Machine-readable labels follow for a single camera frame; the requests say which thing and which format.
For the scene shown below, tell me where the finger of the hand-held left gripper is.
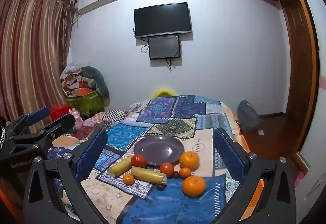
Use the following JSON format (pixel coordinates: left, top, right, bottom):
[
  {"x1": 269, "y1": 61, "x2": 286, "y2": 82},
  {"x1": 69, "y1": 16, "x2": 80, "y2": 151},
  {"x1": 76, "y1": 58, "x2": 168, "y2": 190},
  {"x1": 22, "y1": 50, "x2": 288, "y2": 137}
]
[
  {"x1": 5, "y1": 106, "x2": 51, "y2": 136},
  {"x1": 10, "y1": 113, "x2": 76, "y2": 153}
]

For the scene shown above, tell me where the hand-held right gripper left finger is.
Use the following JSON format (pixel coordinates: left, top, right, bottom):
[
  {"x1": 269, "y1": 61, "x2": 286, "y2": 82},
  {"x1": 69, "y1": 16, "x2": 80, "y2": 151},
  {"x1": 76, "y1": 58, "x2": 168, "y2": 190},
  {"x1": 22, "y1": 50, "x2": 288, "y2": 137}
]
[{"x1": 23, "y1": 127, "x2": 112, "y2": 224}]

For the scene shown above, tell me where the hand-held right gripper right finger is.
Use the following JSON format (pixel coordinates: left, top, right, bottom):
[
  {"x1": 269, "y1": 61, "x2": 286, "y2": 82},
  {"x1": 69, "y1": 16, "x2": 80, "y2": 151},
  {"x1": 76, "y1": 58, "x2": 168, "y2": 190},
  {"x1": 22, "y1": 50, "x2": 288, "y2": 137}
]
[{"x1": 213, "y1": 127, "x2": 297, "y2": 224}]

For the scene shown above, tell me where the yellow-green sugarcane piece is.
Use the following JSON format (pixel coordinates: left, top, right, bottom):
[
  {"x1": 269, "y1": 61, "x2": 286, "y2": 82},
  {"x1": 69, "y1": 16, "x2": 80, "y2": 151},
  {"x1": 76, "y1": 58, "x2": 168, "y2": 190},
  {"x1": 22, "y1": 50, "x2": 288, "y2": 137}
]
[
  {"x1": 107, "y1": 155, "x2": 134, "y2": 177},
  {"x1": 131, "y1": 166, "x2": 168, "y2": 185}
]

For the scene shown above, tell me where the large orange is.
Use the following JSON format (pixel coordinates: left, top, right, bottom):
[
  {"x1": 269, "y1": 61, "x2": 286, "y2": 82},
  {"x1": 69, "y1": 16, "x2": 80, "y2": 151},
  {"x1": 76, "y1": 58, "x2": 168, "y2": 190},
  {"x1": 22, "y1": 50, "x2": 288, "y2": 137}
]
[
  {"x1": 182, "y1": 175, "x2": 206, "y2": 197},
  {"x1": 179, "y1": 151, "x2": 200, "y2": 171}
]

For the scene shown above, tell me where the dark brown round plate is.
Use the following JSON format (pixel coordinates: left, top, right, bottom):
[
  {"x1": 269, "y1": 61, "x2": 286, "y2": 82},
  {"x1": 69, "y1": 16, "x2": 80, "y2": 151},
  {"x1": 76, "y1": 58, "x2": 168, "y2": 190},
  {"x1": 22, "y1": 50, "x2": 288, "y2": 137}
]
[{"x1": 133, "y1": 135, "x2": 185, "y2": 166}]

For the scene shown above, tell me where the red cloth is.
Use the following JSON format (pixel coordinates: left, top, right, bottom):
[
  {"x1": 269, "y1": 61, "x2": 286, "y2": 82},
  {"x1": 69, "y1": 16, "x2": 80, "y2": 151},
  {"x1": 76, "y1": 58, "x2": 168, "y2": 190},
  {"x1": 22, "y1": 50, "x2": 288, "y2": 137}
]
[{"x1": 50, "y1": 104, "x2": 73, "y2": 121}]

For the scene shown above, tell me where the pink plush toy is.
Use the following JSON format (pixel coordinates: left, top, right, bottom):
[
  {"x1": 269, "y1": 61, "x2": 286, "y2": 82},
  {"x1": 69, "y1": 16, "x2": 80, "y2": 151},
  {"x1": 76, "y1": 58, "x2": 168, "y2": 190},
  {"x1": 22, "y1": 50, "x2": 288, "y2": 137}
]
[{"x1": 69, "y1": 108, "x2": 84, "y2": 129}]

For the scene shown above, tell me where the brown cardboard piece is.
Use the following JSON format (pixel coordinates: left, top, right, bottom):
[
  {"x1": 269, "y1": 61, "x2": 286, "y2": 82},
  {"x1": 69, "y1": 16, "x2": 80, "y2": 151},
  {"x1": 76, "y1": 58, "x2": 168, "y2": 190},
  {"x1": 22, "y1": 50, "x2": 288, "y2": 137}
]
[{"x1": 51, "y1": 136, "x2": 78, "y2": 148}]

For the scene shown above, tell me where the green patterned box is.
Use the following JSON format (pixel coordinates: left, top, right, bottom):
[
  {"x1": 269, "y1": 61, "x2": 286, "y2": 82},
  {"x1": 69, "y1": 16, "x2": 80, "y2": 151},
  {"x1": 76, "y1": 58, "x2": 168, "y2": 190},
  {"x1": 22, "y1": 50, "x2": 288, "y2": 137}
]
[{"x1": 67, "y1": 90, "x2": 105, "y2": 116}]

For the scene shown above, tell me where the orange box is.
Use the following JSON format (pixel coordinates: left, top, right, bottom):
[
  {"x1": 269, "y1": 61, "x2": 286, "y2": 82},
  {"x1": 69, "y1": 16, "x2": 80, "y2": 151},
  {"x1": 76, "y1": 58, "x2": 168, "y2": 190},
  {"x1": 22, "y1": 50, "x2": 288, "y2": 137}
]
[{"x1": 78, "y1": 81, "x2": 93, "y2": 95}]

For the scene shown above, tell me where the grey backpack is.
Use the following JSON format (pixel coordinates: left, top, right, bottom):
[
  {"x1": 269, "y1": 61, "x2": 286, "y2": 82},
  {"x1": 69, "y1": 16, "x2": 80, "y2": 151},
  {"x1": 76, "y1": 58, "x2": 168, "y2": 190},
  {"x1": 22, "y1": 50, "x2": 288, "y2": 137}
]
[{"x1": 237, "y1": 100, "x2": 261, "y2": 133}]

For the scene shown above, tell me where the checkered patterned quilt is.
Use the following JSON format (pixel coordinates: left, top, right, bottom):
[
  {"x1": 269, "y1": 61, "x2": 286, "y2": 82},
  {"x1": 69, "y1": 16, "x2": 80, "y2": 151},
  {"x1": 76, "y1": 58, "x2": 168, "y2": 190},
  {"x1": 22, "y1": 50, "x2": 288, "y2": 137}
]
[{"x1": 71, "y1": 109, "x2": 130, "y2": 138}]

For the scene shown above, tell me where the pile of crumpled papers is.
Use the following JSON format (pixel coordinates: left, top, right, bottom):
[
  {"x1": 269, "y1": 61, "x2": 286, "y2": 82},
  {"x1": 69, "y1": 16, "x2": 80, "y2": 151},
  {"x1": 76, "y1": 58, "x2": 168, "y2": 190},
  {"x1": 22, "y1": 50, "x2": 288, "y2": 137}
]
[{"x1": 60, "y1": 62, "x2": 89, "y2": 98}]

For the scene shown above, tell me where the red tomato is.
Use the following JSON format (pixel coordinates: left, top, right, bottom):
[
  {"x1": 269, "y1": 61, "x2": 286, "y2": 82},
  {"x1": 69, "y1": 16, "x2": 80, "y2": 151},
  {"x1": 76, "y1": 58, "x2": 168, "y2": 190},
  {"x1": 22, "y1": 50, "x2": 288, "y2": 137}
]
[
  {"x1": 131, "y1": 154, "x2": 148, "y2": 168},
  {"x1": 160, "y1": 162, "x2": 175, "y2": 175}
]

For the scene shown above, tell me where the grey plush toy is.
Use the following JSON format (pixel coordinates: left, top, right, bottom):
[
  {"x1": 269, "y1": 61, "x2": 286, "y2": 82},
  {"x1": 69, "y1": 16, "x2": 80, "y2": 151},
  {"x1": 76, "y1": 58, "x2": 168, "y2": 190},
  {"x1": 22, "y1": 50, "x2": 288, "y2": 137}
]
[{"x1": 81, "y1": 66, "x2": 110, "y2": 106}]

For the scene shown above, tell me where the striped brown curtain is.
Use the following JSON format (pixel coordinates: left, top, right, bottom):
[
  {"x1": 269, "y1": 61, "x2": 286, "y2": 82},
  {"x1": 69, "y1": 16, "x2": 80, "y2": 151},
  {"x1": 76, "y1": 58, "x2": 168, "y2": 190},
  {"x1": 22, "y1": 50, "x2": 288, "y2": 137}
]
[{"x1": 0, "y1": 0, "x2": 74, "y2": 122}]

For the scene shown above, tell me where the blue patchwork printed blanket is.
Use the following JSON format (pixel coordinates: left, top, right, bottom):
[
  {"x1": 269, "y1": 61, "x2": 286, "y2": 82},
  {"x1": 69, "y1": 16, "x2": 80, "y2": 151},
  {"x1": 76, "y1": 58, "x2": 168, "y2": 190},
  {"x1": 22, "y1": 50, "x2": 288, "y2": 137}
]
[{"x1": 47, "y1": 95, "x2": 255, "y2": 224}]

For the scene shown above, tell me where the yellow round object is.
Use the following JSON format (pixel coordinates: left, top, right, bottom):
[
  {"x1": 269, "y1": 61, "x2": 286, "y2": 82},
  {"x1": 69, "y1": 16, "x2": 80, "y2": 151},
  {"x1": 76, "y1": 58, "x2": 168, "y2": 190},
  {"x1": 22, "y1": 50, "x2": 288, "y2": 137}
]
[{"x1": 153, "y1": 88, "x2": 176, "y2": 98}]

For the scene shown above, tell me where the brown wooden door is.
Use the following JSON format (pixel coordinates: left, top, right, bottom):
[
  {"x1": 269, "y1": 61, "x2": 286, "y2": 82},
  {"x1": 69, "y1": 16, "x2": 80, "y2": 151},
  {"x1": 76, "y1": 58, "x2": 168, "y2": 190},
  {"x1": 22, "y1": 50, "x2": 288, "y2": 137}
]
[{"x1": 280, "y1": 0, "x2": 320, "y2": 171}]

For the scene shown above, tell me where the small black wall monitor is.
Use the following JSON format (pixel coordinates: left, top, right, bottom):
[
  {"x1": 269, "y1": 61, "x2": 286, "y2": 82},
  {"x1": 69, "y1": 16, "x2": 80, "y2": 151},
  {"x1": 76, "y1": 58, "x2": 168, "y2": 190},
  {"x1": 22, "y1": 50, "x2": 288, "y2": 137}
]
[{"x1": 148, "y1": 35, "x2": 181, "y2": 60}]

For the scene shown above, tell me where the large black wall television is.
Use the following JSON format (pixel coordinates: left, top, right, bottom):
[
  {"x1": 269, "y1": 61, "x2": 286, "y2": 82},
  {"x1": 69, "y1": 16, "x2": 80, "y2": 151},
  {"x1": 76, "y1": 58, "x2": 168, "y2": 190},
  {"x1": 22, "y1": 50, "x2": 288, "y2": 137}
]
[{"x1": 134, "y1": 2, "x2": 192, "y2": 39}]

